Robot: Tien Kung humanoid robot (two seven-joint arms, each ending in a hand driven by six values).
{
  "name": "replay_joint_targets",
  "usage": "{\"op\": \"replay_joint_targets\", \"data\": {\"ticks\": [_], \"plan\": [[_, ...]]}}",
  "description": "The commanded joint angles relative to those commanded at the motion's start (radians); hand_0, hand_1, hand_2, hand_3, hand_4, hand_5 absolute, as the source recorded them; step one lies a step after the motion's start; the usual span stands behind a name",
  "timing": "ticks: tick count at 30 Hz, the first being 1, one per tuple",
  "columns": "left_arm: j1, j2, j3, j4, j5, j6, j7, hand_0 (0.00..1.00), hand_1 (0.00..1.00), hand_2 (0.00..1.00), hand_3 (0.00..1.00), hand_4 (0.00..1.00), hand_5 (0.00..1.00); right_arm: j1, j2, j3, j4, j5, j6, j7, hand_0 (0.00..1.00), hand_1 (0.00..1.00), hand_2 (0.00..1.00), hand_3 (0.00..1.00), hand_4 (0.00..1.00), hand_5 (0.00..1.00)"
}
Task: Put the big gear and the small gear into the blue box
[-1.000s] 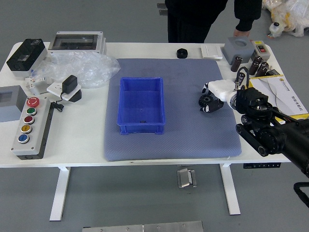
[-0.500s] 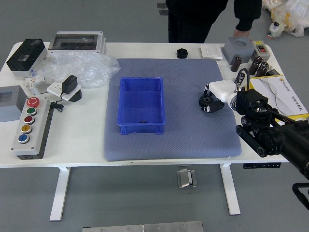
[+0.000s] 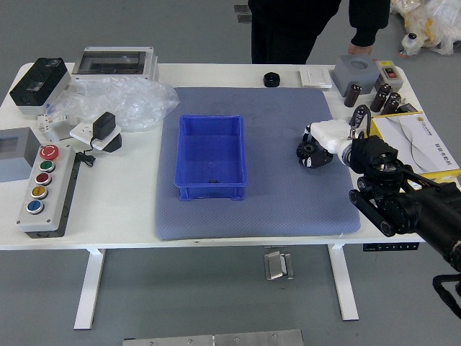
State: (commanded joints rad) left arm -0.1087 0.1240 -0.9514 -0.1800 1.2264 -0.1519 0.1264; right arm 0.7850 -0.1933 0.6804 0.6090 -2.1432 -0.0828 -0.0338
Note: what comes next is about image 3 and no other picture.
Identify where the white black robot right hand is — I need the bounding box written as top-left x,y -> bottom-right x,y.
295,120 -> 353,170

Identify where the person's left hand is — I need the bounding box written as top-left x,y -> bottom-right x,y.
347,43 -> 379,63

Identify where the big black gear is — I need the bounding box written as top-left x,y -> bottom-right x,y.
295,139 -> 321,167

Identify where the black round nut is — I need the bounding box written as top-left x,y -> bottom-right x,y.
262,71 -> 281,88

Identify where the yellow white cardboard box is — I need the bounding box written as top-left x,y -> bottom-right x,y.
370,112 -> 461,181

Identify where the blue plastic box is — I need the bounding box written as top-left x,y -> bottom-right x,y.
174,114 -> 249,201

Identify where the clear-cover distribution box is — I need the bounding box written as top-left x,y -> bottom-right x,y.
71,45 -> 161,82

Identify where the grey five-button control box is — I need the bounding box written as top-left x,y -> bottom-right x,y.
16,143 -> 76,239

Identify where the grey block with round recess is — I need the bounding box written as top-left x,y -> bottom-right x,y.
331,54 -> 382,97

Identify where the white bottle black cap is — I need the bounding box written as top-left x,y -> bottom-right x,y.
400,32 -> 426,58

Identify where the person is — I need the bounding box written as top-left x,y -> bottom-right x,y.
248,0 -> 392,65

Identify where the yellowish plastic bag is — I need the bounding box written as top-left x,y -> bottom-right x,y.
390,0 -> 461,56

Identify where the grey-blue foam mat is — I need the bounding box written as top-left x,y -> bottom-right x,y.
154,86 -> 362,241

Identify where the black table control panel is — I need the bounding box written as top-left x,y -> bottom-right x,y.
362,243 -> 421,252

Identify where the white table leg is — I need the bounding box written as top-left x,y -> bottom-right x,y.
326,244 -> 360,321
73,248 -> 106,331

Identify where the clear plastic bag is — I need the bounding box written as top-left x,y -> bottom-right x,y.
46,75 -> 180,133

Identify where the black power adapter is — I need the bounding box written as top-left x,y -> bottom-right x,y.
92,111 -> 117,140

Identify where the white power socket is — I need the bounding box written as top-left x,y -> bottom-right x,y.
69,121 -> 123,154

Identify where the white terminal connector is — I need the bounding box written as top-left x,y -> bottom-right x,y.
37,112 -> 69,131

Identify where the grey two-button switch box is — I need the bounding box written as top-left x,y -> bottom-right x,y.
374,59 -> 404,91

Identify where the white wall switch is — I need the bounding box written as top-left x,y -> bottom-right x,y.
298,66 -> 333,89

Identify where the metal floor bracket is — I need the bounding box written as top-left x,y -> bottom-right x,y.
264,251 -> 295,281

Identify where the black adapter cord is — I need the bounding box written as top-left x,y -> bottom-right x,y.
74,136 -> 97,169

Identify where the black and grey enclosure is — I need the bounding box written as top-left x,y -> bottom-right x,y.
9,57 -> 72,117

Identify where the grey enclosure with window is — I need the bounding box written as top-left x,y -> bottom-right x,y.
0,126 -> 41,184

